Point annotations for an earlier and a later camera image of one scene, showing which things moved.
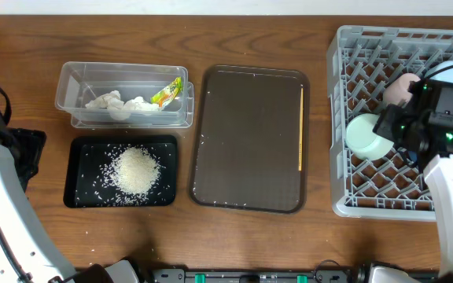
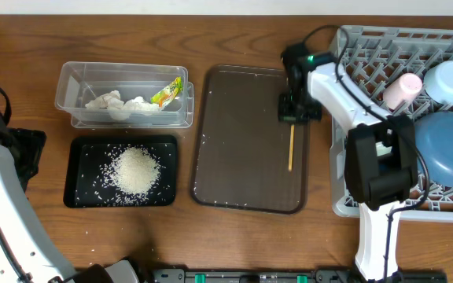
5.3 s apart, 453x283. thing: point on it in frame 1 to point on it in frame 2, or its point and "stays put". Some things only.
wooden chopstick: (300, 134) to (292, 137)
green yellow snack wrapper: (167, 94) stays put
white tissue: (117, 108) stays put
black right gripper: (382, 127) to (285, 112)
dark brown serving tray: (246, 149) stays put
